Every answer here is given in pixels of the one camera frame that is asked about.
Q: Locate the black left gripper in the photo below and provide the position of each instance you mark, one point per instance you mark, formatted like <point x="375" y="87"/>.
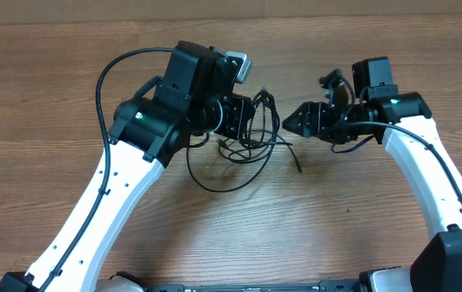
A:
<point x="242" y="110"/>

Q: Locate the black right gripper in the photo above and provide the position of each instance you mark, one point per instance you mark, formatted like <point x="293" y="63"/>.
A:
<point x="319" y="130"/>

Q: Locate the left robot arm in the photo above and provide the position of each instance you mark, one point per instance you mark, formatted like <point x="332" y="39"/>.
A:
<point x="193" y="97"/>

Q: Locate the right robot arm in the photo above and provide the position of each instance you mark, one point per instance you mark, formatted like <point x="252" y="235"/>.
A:
<point x="372" y="107"/>

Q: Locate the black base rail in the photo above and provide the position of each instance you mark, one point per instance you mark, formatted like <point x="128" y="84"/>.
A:
<point x="247" y="288"/>

